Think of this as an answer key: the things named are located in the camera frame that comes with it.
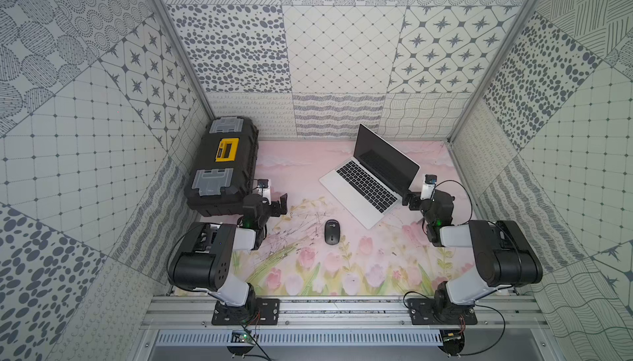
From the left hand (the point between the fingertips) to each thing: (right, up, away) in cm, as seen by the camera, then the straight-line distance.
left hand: (271, 190), depth 94 cm
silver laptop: (+41, 0, +10) cm, 42 cm away
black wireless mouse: (+24, -15, -4) cm, 28 cm away
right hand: (+57, +1, +1) cm, 57 cm away
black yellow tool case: (-16, +9, -6) cm, 19 cm away
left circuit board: (-4, -40, -23) cm, 46 cm away
